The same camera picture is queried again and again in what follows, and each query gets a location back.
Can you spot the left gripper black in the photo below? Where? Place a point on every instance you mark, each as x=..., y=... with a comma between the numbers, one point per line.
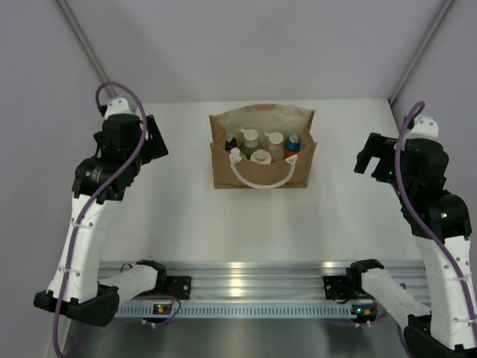
x=153, y=148

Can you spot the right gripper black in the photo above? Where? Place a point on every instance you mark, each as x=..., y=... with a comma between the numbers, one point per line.
x=379, y=147

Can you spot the navy orange pump bottle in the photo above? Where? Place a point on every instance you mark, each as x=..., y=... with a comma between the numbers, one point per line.
x=231, y=141

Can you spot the yellow-green pump bottle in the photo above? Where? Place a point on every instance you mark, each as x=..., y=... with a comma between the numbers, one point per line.
x=235, y=152

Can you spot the burlap canvas tote bag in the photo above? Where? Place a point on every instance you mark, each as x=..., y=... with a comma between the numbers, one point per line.
x=232, y=173

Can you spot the orange blue-capped bottle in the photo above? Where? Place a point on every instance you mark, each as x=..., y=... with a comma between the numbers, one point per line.
x=292, y=145

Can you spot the dark green pump bottle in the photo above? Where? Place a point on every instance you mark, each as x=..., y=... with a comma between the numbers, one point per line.
x=250, y=143

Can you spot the pink pump bottle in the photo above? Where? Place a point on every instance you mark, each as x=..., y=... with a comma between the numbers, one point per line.
x=275, y=146

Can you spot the beige pump bottle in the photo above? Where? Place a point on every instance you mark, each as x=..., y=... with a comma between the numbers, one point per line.
x=261, y=156

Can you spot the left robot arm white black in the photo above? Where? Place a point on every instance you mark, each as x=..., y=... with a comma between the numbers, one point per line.
x=124, y=145

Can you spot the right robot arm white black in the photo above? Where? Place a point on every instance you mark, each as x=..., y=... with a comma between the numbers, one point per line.
x=440, y=224

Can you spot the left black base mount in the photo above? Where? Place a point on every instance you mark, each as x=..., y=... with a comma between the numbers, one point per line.
x=179, y=287

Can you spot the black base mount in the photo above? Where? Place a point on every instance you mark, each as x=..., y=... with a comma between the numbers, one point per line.
x=179, y=287
x=337, y=288

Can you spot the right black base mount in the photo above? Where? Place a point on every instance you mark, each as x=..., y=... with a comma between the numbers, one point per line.
x=337, y=288

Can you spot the aluminium mounting rail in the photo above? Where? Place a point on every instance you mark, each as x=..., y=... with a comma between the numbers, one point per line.
x=275, y=281

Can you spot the right aluminium frame post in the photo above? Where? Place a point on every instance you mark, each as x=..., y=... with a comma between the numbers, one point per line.
x=421, y=48

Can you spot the aluminium frame post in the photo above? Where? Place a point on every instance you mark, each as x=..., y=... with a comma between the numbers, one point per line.
x=421, y=48
x=68, y=16

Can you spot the grey slotted cable duct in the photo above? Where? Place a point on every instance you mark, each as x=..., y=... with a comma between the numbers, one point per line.
x=327, y=309

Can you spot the left aluminium frame post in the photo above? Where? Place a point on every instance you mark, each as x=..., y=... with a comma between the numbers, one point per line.
x=68, y=16

